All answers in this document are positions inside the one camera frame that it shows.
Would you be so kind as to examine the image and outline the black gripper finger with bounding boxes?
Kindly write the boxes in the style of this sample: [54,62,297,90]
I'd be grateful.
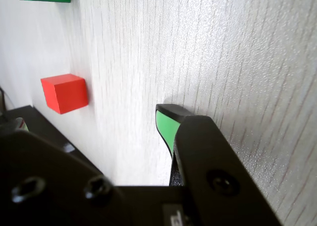
[0,116,131,226]
[155,104,283,226]

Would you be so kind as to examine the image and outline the red wooden cube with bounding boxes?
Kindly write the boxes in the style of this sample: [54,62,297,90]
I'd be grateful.
[40,73,89,114]

